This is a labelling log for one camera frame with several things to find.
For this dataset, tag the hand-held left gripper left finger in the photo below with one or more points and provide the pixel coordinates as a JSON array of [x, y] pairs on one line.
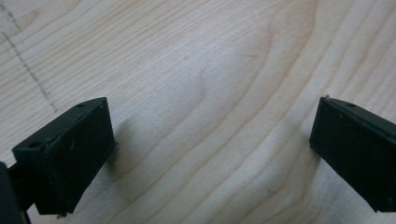
[[70, 155]]

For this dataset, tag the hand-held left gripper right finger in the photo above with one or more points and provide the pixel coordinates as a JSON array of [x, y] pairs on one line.
[[358, 152]]

